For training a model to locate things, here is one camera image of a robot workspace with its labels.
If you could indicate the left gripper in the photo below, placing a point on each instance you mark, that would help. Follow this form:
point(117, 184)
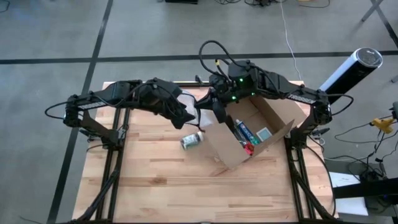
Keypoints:
point(161, 96)

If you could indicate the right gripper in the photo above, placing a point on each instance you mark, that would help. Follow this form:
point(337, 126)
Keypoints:
point(230, 93)

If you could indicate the grey mesh zipper pouch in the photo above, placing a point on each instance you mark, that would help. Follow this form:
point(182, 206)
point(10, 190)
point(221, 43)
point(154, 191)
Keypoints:
point(191, 102)

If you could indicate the taped brown cardboard box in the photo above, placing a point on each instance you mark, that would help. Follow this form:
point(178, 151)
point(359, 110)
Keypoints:
point(230, 149)

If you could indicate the teal Scotch sponge package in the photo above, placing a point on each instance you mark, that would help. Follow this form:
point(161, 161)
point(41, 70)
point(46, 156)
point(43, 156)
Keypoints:
point(255, 140)

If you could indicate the small grey-blue square box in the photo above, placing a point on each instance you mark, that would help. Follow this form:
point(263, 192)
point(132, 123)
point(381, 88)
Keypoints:
point(264, 134)

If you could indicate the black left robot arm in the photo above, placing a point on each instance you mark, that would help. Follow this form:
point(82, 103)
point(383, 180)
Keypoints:
point(93, 102)

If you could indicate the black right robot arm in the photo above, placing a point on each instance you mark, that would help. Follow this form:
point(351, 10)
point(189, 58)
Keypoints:
point(295, 96)

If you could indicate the black clamp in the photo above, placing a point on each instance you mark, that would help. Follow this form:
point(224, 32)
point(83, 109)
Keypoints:
point(320, 131)

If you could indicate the black floor device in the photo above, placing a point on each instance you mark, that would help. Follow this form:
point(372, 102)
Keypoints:
point(182, 1)

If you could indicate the black and white cylinder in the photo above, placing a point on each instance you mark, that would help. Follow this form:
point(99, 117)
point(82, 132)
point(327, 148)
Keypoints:
point(351, 73)

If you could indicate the white box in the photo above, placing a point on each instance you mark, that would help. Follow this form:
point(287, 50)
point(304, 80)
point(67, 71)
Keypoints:
point(353, 207)

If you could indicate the yellow clamp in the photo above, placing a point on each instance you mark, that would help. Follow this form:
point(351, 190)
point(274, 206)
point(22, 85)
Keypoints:
point(384, 124)

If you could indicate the black metal beam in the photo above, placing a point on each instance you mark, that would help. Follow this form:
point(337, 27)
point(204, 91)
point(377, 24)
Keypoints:
point(367, 188)

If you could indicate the grey device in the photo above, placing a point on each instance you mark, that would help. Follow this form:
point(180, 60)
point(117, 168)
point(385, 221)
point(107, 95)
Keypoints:
point(395, 109)

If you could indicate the grey desk leg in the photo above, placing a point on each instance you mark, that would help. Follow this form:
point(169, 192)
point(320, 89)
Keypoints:
point(373, 8)

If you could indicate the small black mount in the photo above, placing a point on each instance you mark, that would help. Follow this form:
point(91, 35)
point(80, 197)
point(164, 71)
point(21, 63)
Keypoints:
point(199, 81)

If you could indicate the grey metal bracket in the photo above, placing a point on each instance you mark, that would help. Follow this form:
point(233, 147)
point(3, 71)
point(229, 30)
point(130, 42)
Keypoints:
point(122, 134)
point(287, 135)

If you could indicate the black aluminium rig frame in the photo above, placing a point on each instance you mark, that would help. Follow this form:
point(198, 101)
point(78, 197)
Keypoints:
point(124, 186)

